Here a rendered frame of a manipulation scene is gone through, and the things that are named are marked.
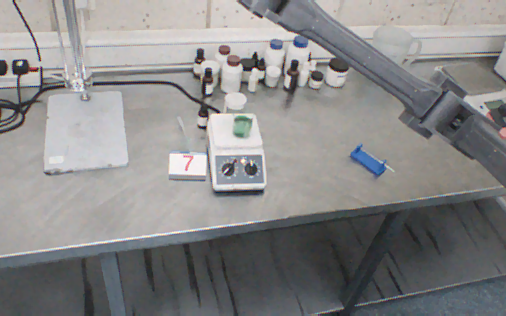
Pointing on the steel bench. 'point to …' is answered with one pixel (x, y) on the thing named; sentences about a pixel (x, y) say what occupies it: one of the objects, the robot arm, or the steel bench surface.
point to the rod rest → (368, 161)
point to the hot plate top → (221, 130)
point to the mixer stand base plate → (85, 133)
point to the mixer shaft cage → (79, 77)
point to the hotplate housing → (232, 154)
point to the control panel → (239, 170)
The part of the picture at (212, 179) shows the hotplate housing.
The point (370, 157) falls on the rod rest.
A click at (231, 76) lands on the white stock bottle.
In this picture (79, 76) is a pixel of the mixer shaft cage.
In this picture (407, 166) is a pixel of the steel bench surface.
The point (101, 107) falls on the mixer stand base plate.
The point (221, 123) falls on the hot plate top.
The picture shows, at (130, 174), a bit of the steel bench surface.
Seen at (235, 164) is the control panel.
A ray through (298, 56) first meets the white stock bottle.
